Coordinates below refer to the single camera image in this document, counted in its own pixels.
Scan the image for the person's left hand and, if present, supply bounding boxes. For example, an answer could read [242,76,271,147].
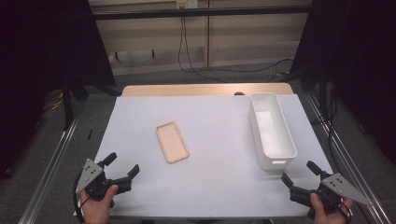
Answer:
[78,184,120,224]

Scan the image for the black metal stand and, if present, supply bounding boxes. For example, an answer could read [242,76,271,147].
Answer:
[61,69,92,132]

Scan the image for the black horizontal bar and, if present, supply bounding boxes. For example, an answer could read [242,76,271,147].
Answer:
[92,5,313,21]

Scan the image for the white table mat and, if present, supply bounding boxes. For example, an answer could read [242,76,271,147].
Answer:
[73,93,334,218]

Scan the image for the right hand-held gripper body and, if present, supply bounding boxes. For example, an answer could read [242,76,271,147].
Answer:
[306,172,374,219]

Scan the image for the peach phone case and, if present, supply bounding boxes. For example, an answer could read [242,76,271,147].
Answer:
[155,120,191,165]

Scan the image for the person's right hand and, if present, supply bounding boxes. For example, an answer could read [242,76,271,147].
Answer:
[309,192,355,224]

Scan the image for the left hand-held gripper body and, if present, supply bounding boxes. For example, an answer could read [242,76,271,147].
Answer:
[75,158,110,202]

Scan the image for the black wall cable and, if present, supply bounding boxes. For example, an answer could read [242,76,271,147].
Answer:
[181,16,295,75]
[177,16,230,84]

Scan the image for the black floor cables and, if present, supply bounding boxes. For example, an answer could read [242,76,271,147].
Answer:
[310,83,340,169]

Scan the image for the white wall socket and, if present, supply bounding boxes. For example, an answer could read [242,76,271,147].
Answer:
[176,0,199,9]

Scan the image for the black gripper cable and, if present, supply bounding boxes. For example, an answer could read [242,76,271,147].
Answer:
[338,203,354,224]
[72,171,90,224]

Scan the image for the white plastic bin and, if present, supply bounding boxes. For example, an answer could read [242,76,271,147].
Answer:
[247,91,298,172]

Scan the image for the metal floor rail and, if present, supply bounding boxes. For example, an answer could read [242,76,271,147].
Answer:
[304,92,392,224]
[18,113,81,224]

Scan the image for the black curtain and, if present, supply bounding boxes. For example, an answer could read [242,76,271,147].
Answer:
[290,0,396,164]
[0,0,117,180]

